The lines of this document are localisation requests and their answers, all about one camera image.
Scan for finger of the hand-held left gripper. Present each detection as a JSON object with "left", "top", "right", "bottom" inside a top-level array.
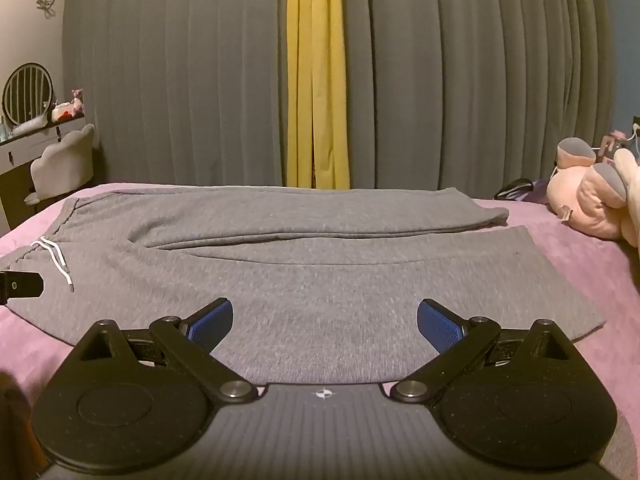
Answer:
[{"left": 0, "top": 271, "right": 45, "bottom": 305}]

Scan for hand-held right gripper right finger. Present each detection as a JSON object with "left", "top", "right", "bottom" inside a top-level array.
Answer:
[{"left": 389, "top": 298, "right": 587, "bottom": 404}]

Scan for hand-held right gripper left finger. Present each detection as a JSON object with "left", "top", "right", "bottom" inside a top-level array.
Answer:
[{"left": 65, "top": 297, "right": 260, "bottom": 404}]

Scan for grey pants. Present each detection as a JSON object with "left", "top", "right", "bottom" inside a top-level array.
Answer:
[{"left": 0, "top": 186, "right": 607, "bottom": 386}]

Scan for white chair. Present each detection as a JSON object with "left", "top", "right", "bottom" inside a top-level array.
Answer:
[{"left": 25, "top": 124, "right": 96, "bottom": 206}]

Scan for dressing table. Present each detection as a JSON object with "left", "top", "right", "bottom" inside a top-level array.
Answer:
[{"left": 0, "top": 117, "right": 96, "bottom": 233}]

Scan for pink bed blanket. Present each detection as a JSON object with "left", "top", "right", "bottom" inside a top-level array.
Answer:
[{"left": 0, "top": 182, "right": 640, "bottom": 480}]

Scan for black object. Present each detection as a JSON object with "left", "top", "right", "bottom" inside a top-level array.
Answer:
[{"left": 494, "top": 178, "right": 535, "bottom": 201}]

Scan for white cloth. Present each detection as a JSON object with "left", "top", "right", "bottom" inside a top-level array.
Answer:
[{"left": 12, "top": 114, "right": 49, "bottom": 136}]

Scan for round mirror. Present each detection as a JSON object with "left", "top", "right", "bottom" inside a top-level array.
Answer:
[{"left": 2, "top": 62, "right": 55, "bottom": 127}]

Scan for large pink plush toy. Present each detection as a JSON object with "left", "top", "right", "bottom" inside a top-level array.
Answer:
[{"left": 546, "top": 137, "right": 640, "bottom": 248}]

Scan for small pink device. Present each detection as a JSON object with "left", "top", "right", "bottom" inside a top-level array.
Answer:
[{"left": 597, "top": 131, "right": 629, "bottom": 163}]

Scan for grey curtain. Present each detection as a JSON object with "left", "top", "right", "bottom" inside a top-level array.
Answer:
[
  {"left": 62, "top": 0, "right": 291, "bottom": 191},
  {"left": 345, "top": 0, "right": 616, "bottom": 198}
]

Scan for yellow curtain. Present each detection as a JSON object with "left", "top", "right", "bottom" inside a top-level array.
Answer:
[{"left": 285, "top": 0, "right": 351, "bottom": 191}]

